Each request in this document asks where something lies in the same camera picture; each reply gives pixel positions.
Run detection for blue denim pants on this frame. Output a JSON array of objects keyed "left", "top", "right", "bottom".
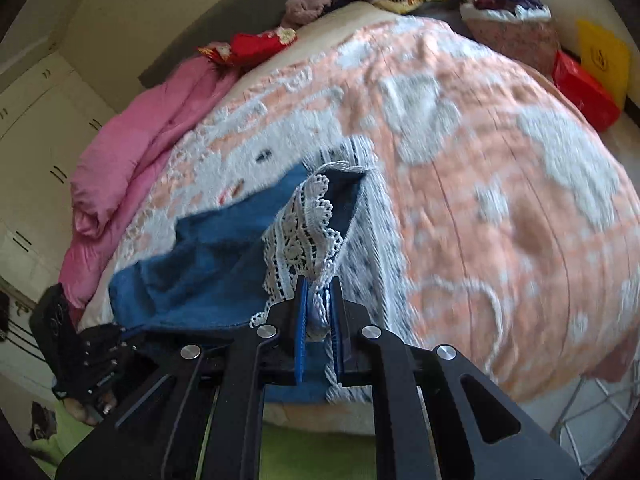
[{"left": 107, "top": 160, "right": 368, "bottom": 406}]

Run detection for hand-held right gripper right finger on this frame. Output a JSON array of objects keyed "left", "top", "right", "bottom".
[{"left": 327, "top": 276, "right": 583, "bottom": 480}]

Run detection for person's left hand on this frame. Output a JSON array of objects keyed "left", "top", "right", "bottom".
[{"left": 64, "top": 396, "right": 120, "bottom": 427}]

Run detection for pink quilt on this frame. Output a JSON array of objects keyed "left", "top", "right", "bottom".
[{"left": 60, "top": 55, "right": 241, "bottom": 311}]

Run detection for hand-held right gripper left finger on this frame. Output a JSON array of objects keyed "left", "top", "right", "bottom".
[{"left": 55, "top": 276, "right": 313, "bottom": 480}]

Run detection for red patterned cloth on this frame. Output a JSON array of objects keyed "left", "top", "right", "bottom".
[{"left": 197, "top": 27, "right": 298, "bottom": 68}]

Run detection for red bag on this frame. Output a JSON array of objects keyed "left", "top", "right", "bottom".
[{"left": 552, "top": 50, "right": 621, "bottom": 131}]

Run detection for white wardrobe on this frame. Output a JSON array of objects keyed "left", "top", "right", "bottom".
[{"left": 0, "top": 50, "right": 121, "bottom": 401}]

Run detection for peach and white blanket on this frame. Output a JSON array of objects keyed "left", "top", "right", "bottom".
[{"left": 80, "top": 15, "right": 640, "bottom": 406}]

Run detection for grey headboard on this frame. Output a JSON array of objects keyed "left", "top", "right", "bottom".
[{"left": 137, "top": 0, "right": 351, "bottom": 88}]

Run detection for mauve fluffy cloth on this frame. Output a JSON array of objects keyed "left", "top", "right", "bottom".
[{"left": 280, "top": 0, "right": 338, "bottom": 28}]

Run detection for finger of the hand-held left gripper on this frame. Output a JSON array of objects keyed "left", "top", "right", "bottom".
[{"left": 75, "top": 325, "right": 151, "bottom": 403}]

